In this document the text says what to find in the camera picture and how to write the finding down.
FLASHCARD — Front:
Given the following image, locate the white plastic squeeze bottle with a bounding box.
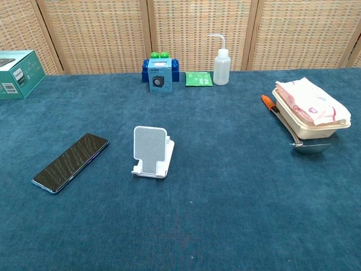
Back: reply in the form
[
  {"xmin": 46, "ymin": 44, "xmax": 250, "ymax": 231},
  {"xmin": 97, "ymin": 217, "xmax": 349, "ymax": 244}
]
[{"xmin": 208, "ymin": 33, "xmax": 231, "ymax": 86}]

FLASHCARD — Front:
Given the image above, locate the woven rattan folding screen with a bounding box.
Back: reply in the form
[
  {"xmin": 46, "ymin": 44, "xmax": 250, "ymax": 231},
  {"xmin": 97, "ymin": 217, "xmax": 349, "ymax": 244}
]
[{"xmin": 0, "ymin": 0, "xmax": 361, "ymax": 76}]

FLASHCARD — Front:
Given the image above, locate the white phone stand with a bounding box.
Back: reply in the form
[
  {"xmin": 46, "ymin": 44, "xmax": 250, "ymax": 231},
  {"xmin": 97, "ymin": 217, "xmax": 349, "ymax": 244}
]
[{"xmin": 130, "ymin": 125, "xmax": 175, "ymax": 179}]

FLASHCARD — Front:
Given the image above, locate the teal cardboard product box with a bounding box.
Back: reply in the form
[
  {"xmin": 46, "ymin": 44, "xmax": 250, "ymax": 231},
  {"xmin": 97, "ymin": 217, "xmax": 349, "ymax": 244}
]
[{"xmin": 0, "ymin": 50, "xmax": 46, "ymax": 100}]

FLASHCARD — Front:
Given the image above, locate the pink white wrapped package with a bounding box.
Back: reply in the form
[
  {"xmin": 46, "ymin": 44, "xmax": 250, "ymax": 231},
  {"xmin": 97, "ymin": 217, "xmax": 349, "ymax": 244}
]
[{"xmin": 275, "ymin": 77, "xmax": 352, "ymax": 126}]

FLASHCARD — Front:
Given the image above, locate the green sachet packet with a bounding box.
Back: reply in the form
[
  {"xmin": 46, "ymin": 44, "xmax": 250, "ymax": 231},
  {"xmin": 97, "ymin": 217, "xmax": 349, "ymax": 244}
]
[{"xmin": 184, "ymin": 71, "xmax": 213, "ymax": 88}]

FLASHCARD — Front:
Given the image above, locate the cream plastic food container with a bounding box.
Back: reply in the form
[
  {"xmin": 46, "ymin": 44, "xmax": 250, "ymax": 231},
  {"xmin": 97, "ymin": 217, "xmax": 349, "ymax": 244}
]
[{"xmin": 272, "ymin": 88, "xmax": 352, "ymax": 140}]

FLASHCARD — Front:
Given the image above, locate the black smartphone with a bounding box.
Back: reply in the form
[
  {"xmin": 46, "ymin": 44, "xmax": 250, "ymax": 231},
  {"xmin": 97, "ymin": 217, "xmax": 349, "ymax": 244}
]
[{"xmin": 31, "ymin": 133, "xmax": 109, "ymax": 195}]

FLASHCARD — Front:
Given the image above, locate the metal ladle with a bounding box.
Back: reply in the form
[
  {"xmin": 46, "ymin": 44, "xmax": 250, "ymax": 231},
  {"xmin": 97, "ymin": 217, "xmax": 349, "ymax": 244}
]
[{"xmin": 272, "ymin": 110, "xmax": 332, "ymax": 155}]

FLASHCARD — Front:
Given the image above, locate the light blue speaker box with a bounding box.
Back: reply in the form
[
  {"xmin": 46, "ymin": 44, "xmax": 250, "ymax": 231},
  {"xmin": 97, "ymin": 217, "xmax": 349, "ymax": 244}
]
[{"xmin": 147, "ymin": 58, "xmax": 174, "ymax": 94}]

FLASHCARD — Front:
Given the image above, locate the orange marker pen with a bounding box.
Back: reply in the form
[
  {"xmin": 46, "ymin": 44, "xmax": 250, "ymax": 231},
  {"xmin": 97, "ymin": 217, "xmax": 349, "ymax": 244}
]
[{"xmin": 261, "ymin": 94, "xmax": 280, "ymax": 114}]

